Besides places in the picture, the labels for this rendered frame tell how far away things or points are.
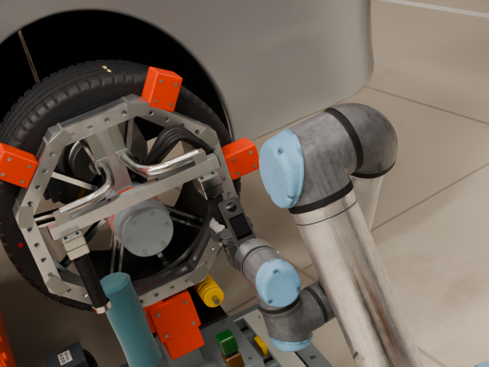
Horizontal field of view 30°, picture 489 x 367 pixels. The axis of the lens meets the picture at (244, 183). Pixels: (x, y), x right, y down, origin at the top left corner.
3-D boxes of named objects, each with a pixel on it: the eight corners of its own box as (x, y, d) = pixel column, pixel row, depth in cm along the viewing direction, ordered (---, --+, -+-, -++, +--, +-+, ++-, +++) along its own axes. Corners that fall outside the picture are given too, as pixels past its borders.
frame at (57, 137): (249, 247, 254) (189, 68, 231) (258, 255, 248) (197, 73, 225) (67, 331, 242) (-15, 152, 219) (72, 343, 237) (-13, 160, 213)
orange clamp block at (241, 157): (223, 172, 245) (252, 159, 247) (232, 181, 238) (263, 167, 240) (215, 149, 242) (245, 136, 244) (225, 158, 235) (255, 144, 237)
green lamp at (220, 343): (233, 341, 209) (228, 327, 208) (240, 349, 206) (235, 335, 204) (218, 349, 208) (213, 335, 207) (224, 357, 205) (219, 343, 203)
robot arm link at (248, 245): (236, 255, 196) (275, 237, 198) (228, 247, 200) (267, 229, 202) (247, 290, 200) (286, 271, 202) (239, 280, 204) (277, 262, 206)
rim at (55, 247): (217, 122, 266) (56, 58, 244) (245, 144, 246) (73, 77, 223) (148, 274, 274) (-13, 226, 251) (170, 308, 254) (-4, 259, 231)
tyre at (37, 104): (250, 107, 269) (40, 20, 239) (281, 128, 248) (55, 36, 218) (161, 304, 279) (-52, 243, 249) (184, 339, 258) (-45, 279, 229)
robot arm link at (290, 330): (330, 336, 199) (316, 290, 193) (287, 362, 195) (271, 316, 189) (307, 320, 206) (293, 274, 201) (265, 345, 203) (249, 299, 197)
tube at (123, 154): (183, 137, 230) (170, 100, 226) (208, 160, 213) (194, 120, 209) (119, 165, 226) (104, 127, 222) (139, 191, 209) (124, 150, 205)
